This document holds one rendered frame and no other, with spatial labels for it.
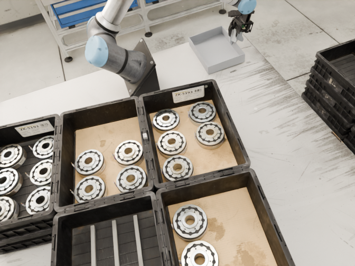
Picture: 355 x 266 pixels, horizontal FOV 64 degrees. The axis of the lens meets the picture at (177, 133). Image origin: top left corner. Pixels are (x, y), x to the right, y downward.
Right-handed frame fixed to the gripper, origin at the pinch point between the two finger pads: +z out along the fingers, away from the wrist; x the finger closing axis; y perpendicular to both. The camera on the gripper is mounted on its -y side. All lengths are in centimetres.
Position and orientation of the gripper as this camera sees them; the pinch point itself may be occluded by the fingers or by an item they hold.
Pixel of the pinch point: (232, 41)
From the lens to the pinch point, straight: 159.4
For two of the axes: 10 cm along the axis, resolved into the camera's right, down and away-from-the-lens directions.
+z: -1.2, 6.6, 7.4
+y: 4.1, 7.1, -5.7
